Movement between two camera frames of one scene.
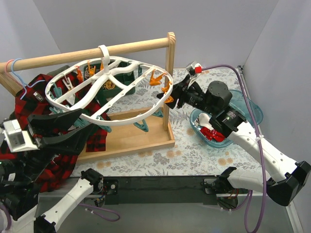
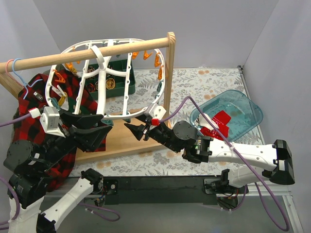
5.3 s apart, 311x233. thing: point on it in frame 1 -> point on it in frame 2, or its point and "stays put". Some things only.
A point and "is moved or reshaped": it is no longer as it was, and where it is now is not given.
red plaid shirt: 65,121 stays put
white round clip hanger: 112,91 is moved or reshaped
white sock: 204,119 stays put
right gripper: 183,92 -> 146,130
